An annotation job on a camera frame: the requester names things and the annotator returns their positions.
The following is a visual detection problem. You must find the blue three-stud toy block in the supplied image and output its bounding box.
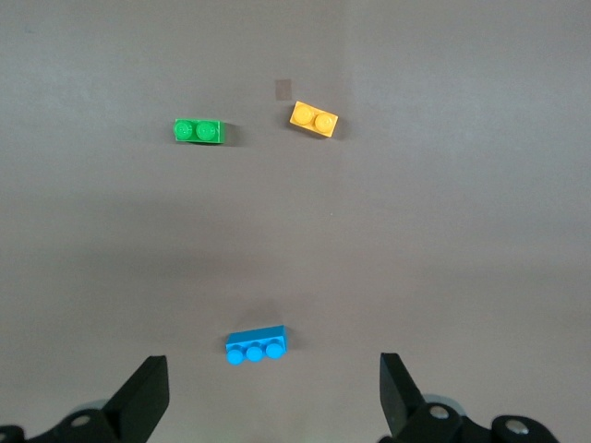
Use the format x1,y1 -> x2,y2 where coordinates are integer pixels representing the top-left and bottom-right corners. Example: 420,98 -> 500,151
224,324 -> 288,366

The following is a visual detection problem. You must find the yellow two-stud toy block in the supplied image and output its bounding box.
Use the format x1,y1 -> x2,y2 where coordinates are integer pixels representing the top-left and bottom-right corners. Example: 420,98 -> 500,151
288,100 -> 340,138

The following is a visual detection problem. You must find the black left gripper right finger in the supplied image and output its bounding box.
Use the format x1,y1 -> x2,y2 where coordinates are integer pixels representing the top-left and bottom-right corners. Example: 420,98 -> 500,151
378,353 -> 490,443

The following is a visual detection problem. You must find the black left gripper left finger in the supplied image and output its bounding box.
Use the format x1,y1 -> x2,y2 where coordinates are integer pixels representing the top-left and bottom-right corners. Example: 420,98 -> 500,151
45,354 -> 170,443

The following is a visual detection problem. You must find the green two-stud toy block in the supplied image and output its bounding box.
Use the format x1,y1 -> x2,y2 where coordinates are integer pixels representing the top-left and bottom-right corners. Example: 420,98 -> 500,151
173,117 -> 227,146

